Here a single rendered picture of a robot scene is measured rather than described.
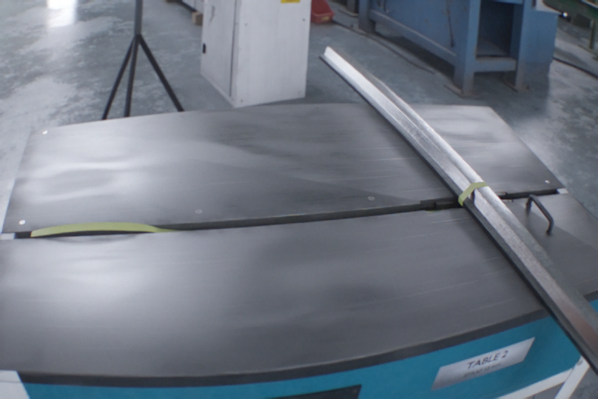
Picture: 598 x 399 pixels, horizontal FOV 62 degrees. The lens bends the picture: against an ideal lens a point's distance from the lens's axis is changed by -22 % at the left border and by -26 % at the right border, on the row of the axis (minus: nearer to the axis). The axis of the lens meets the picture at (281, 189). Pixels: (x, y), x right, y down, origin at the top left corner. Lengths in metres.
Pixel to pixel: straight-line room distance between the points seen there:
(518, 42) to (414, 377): 3.12
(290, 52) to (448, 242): 2.11
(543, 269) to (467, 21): 2.59
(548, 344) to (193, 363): 0.48
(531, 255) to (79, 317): 0.55
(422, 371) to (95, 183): 0.51
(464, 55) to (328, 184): 2.50
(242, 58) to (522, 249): 2.10
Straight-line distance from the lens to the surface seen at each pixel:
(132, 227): 0.75
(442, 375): 0.71
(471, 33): 3.26
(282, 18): 2.72
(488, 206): 0.83
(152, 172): 0.87
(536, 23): 4.07
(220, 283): 0.67
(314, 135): 0.96
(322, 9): 4.36
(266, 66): 2.77
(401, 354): 0.63
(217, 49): 2.90
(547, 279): 0.73
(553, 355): 0.85
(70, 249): 0.74
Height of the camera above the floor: 1.17
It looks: 32 degrees down
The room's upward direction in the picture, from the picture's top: 4 degrees clockwise
